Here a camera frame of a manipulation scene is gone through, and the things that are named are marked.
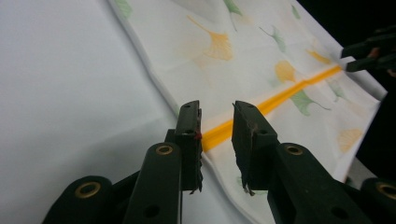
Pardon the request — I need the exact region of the white leaf-print cloth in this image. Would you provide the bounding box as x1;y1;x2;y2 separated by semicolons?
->
106;0;389;224

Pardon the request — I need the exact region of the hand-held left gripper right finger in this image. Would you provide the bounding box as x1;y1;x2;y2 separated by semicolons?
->
231;100;280;197

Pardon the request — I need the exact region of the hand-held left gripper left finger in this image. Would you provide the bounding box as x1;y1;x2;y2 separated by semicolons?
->
164;99;204;195

